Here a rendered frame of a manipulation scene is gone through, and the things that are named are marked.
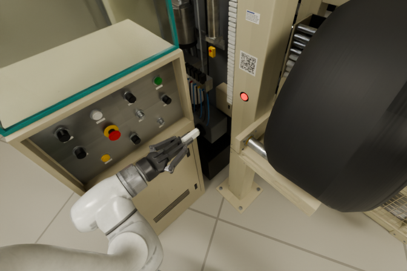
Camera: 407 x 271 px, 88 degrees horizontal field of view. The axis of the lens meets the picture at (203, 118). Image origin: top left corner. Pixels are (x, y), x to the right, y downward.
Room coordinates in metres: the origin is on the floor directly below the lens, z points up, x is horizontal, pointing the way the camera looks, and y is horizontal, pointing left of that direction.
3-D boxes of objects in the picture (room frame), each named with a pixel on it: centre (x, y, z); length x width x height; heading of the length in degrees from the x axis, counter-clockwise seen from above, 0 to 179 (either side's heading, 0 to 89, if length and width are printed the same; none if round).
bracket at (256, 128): (0.61, -0.29, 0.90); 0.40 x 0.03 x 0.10; 127
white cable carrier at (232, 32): (0.71, -0.15, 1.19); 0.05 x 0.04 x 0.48; 127
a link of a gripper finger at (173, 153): (0.38, 0.12, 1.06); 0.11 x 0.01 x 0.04; 126
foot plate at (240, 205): (0.66, -0.23, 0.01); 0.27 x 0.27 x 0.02; 37
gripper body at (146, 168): (0.35, 0.18, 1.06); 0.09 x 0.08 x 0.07; 127
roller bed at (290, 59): (0.87, -0.57, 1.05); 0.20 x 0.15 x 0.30; 37
